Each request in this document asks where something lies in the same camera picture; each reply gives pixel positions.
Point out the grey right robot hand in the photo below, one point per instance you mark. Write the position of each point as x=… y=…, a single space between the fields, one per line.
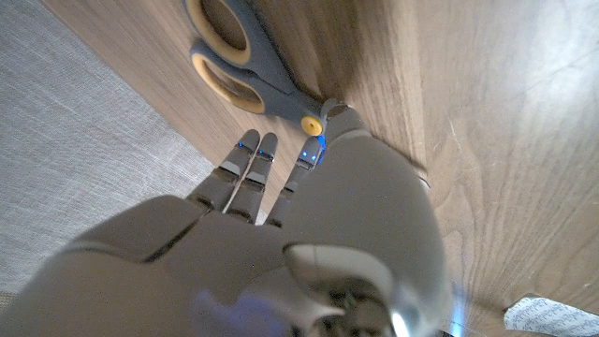
x=210 y=271

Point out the white printed receipt paper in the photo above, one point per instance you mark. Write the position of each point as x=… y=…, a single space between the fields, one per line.
x=552 y=318

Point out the beige striped curtain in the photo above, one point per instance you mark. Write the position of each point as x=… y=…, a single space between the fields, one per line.
x=70 y=140

